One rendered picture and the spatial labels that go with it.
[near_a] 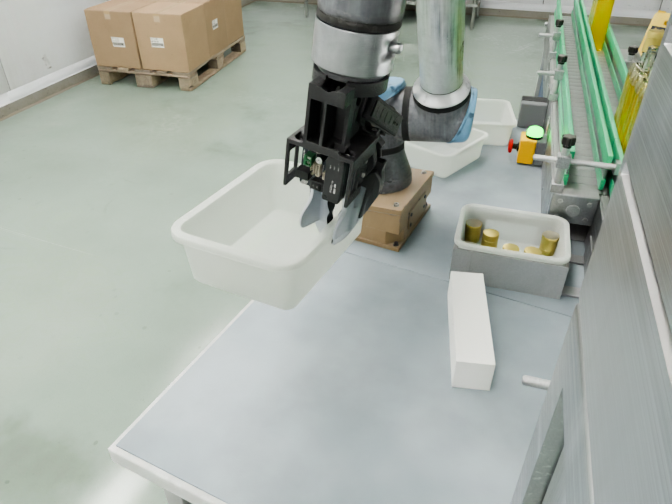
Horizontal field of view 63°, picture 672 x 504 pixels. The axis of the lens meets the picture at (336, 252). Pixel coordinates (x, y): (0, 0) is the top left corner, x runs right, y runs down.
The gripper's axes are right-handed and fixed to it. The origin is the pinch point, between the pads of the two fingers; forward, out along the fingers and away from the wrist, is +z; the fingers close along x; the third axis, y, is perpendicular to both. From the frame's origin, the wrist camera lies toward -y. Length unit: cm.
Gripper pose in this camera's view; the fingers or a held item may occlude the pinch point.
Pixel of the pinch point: (334, 229)
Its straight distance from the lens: 64.9
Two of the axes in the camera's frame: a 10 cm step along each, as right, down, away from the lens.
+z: -1.3, 7.7, 6.3
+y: -4.3, 5.3, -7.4
